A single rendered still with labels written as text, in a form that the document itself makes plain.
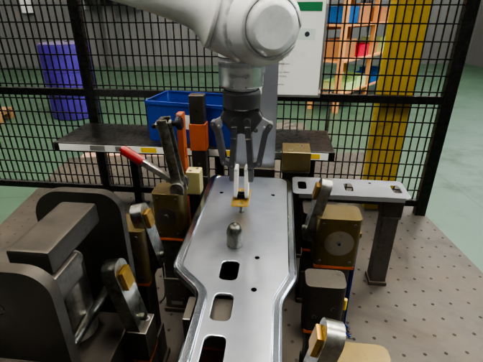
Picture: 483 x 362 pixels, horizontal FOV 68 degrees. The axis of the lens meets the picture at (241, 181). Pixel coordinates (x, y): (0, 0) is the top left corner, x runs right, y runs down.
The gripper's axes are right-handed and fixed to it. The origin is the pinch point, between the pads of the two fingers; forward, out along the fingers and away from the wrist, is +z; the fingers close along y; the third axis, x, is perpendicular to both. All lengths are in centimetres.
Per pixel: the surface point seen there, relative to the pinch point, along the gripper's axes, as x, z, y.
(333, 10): 493, -33, 78
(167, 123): -1.7, -13.2, -15.1
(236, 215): -1.9, 7.7, -1.0
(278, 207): 2.6, 7.7, 8.5
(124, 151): -1.3, -6.5, -25.3
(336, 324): -40.8, -2.6, 14.9
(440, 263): 25, 38, 60
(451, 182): 238, 107, 166
